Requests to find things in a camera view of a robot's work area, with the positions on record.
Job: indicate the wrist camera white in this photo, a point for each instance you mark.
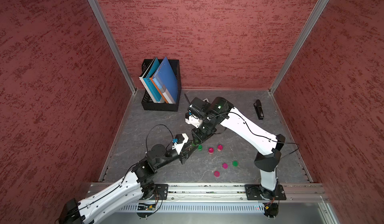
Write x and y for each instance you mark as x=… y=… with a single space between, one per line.
x=193 y=119
x=179 y=141

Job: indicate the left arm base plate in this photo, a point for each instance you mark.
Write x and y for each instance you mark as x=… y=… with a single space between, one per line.
x=159 y=192

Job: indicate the pink paint jar right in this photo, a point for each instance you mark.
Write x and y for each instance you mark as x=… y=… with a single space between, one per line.
x=220 y=147

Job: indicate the teal book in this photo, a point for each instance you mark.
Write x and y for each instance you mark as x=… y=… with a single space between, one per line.
x=148 y=70

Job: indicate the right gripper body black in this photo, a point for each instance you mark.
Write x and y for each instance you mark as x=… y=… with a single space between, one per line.
x=204 y=131

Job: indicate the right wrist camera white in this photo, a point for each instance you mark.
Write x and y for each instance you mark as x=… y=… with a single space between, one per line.
x=193 y=119

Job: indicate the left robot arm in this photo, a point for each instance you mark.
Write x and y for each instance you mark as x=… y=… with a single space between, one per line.
x=136 y=184

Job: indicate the blue book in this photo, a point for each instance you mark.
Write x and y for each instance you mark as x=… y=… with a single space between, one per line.
x=165 y=81

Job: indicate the black stapler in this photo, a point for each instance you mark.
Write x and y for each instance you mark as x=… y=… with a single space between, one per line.
x=259 y=109

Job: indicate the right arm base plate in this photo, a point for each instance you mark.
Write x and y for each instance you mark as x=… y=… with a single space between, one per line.
x=258 y=193

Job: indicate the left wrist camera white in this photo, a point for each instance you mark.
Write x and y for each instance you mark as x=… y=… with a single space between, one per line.
x=179 y=141

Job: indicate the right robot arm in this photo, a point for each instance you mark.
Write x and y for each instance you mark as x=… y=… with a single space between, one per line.
x=205 y=116

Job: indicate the orange spine book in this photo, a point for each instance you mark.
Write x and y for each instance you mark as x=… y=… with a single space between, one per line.
x=157 y=92

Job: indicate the black mesh file holder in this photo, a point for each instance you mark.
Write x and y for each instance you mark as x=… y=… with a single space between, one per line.
x=147 y=102

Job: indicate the green lid right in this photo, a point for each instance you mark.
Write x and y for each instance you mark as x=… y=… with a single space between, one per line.
x=235 y=163

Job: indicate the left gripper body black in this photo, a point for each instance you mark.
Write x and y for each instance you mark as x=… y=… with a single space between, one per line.
x=182 y=156

